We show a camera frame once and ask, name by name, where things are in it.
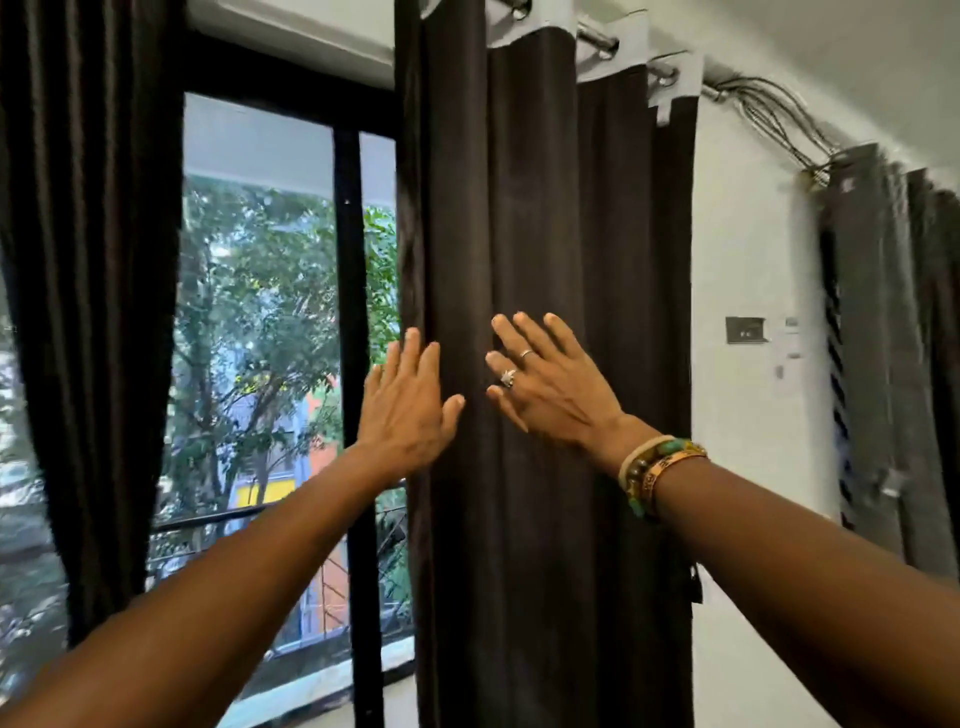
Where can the black WS 05 sign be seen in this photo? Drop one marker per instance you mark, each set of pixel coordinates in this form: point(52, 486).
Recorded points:
point(746, 330)

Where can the person's left hand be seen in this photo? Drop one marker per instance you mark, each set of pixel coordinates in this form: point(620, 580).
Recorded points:
point(405, 420)

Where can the person's left forearm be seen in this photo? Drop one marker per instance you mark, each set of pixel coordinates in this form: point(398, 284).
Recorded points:
point(187, 615)

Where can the person's right forearm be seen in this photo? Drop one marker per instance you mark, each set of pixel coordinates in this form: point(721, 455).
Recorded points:
point(825, 592)

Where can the black metal balcony railing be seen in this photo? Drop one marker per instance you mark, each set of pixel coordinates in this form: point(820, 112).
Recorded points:
point(202, 517)

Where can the dark brown curtain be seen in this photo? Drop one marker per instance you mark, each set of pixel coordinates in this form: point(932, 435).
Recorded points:
point(90, 225)
point(525, 187)

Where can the person's right hand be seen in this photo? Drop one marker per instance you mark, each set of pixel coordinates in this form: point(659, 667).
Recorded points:
point(562, 397)

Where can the grey metal curtain rod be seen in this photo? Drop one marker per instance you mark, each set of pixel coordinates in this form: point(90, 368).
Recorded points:
point(596, 36)

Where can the grey curtain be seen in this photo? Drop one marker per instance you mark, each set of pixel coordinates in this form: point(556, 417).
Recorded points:
point(870, 337)

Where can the orange brick building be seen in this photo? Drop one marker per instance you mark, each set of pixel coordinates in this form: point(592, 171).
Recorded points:
point(326, 450)

